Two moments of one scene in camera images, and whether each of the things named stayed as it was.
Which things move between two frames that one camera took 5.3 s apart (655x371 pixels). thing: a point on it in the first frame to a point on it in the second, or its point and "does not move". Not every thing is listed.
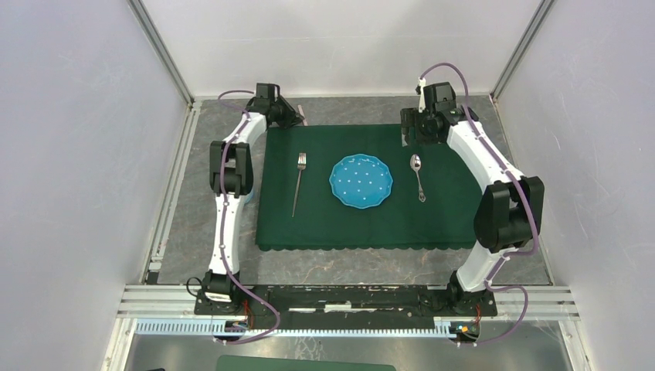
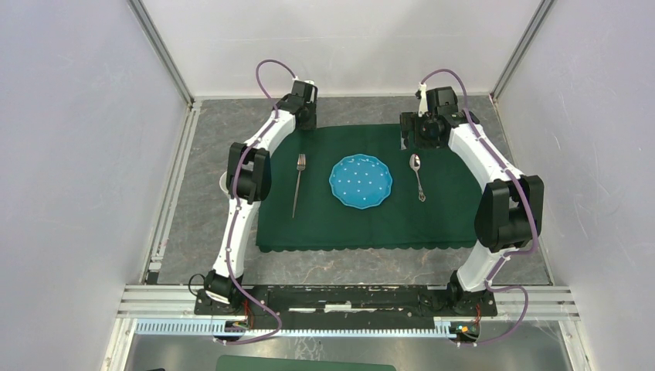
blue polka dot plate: (361, 181) does not move
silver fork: (301, 165) does not move
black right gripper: (410, 118) does not move
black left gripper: (293, 117) to (312, 124)
